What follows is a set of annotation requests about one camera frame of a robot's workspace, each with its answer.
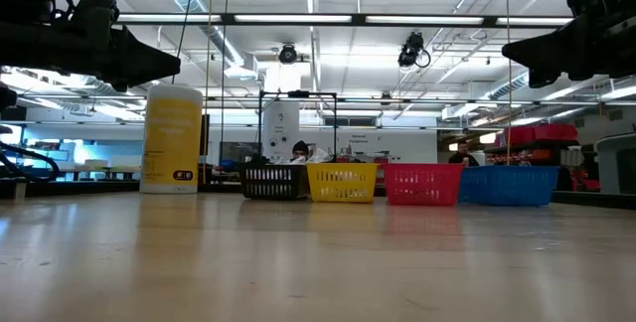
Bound yellow slotted plastic basket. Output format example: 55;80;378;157
306;162;379;204

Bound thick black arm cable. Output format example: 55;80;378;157
0;138;62;184

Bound black metal stand frame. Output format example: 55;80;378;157
256;89;340;164

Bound black slotted plastic basket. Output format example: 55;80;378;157
239;163;312;201

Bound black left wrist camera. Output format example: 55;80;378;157
69;0;120;33

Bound red slotted plastic basket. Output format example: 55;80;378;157
383;163;464;207

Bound black background panel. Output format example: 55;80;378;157
200;112;211;157

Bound red storage bin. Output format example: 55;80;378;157
534;122;579;142

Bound black hanging cable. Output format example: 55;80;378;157
171;0;199;85

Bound person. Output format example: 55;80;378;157
291;139;311;163
448;140;481;168

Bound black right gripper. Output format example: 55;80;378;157
501;11;636;88

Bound grey machine housing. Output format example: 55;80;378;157
594;132;636;195

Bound black ceiling camera with cable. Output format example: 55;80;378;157
397;32;432;70

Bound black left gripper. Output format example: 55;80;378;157
0;19;181;92

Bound blue slotted plastic basket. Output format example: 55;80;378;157
457;165;561;208

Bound yellow white wipes canister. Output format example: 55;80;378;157
139;82;204;195

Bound black overhead camera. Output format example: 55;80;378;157
277;43;299;66

